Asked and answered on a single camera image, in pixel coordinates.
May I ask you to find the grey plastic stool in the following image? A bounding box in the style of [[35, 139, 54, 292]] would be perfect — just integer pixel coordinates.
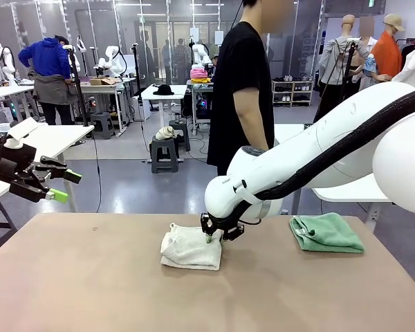
[[89, 111, 117, 140], [150, 135, 180, 174], [168, 120, 191, 152]]

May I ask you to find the black tripod stand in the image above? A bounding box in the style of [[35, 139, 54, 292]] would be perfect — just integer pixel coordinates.
[[62, 44, 95, 127], [331, 37, 362, 104]]

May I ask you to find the black hat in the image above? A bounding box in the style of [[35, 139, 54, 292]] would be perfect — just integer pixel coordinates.
[[152, 84, 175, 96]]

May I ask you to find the white shoe shelf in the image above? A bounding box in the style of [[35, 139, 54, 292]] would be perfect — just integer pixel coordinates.
[[272, 80, 315, 107]]

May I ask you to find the mannequin in orange top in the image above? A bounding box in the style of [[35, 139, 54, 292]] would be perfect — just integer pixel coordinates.
[[362, 13, 407, 82]]

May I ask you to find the right arm black hose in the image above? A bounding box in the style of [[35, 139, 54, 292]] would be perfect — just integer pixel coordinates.
[[254, 88, 415, 201]]

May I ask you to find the thin black floor cable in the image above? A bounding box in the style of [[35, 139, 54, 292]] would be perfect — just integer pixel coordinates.
[[91, 133, 102, 212]]

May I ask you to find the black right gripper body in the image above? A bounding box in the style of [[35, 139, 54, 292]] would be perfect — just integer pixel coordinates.
[[199, 211, 246, 242]]

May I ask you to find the person in blue hoodie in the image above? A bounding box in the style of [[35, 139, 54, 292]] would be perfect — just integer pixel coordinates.
[[17, 34, 79, 126]]

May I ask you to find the green terry towel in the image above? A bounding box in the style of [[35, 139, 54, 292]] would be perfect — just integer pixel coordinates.
[[289, 212, 366, 254]]

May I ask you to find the beige rolled cloth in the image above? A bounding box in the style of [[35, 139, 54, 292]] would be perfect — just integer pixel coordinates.
[[154, 126, 177, 141]]

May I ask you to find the person's right forearm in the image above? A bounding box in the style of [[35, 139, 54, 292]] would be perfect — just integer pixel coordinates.
[[243, 113, 269, 143]]

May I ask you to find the white background desk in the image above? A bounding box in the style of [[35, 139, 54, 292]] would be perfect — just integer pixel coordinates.
[[0, 84, 35, 122]]

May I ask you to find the grey workbench desk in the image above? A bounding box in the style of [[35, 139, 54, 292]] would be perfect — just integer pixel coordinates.
[[186, 78, 215, 136], [79, 81, 129, 134]]

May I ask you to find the pink clothes pile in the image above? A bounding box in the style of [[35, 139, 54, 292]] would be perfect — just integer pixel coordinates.
[[190, 68, 209, 84]]

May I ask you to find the white terry towel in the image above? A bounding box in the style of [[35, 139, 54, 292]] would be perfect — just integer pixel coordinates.
[[160, 222, 223, 271]]

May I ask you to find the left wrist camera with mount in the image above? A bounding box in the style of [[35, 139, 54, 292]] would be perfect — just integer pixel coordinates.
[[3, 116, 39, 150]]

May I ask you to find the white table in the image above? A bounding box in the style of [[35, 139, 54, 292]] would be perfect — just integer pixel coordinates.
[[0, 123, 95, 212], [273, 122, 394, 233]]

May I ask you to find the white standing desk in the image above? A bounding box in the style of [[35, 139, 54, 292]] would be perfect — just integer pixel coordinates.
[[140, 84, 188, 129]]

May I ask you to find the mannequin in grey shirt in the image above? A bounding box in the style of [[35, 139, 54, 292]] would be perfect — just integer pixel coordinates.
[[313, 14, 360, 122]]

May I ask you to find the mannequin in white open shirt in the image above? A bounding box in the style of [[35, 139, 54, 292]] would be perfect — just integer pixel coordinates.
[[345, 15, 380, 93]]

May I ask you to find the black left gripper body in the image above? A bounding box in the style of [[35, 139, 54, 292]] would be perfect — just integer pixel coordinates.
[[0, 142, 39, 183]]

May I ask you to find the brown cardboard box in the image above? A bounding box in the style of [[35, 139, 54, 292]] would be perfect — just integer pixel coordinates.
[[89, 77, 120, 86]]

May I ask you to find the person in black clothes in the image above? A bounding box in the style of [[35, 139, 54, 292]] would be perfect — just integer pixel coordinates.
[[206, 0, 295, 177]]

